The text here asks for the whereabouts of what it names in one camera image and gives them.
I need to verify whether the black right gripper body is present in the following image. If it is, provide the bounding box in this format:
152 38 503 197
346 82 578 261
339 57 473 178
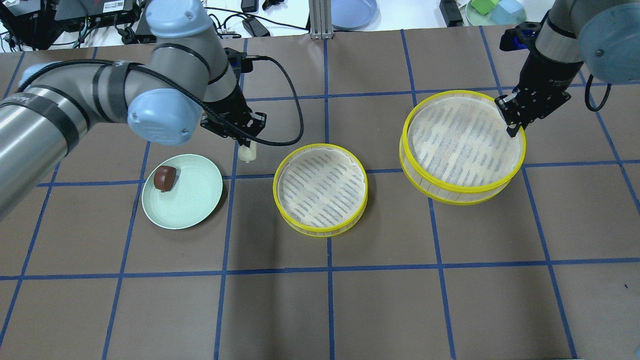
494 50 572 128

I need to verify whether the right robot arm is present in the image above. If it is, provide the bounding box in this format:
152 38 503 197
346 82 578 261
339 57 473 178
494 0 640 137

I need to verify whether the green foam block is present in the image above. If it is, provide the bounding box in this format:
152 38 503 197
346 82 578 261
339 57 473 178
469 0 499 16

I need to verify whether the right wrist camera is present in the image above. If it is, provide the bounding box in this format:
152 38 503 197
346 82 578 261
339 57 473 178
499 22 542 52

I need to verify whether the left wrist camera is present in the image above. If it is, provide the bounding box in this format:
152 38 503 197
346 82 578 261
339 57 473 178
224 47 254 79

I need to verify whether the blue plate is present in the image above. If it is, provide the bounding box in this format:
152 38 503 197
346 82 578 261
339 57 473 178
330 0 378 31

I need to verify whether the blue foam block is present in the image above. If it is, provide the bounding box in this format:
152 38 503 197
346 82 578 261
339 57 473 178
489 0 525 25

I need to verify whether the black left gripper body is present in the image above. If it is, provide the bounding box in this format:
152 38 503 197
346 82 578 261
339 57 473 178
199 88 266 143

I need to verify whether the light green plate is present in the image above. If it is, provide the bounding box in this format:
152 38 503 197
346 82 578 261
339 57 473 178
141 153 224 230

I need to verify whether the brown bun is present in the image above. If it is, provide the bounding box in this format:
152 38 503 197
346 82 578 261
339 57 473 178
153 165 178 193

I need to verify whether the green bowl with blocks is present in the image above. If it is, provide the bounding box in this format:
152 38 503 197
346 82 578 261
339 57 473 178
464 0 527 27

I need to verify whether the aluminium frame post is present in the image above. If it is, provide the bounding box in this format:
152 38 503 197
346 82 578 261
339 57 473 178
308 0 334 40

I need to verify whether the black power adapter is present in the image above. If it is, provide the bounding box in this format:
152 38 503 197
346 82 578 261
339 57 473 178
241 16 271 38

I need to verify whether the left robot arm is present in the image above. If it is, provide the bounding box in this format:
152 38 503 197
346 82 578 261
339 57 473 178
0 0 266 217

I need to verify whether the white bun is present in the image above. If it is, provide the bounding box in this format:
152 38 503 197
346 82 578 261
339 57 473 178
237 145 258 164

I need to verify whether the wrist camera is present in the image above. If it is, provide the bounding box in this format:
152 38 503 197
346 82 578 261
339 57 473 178
499 22 542 52
224 47 254 79

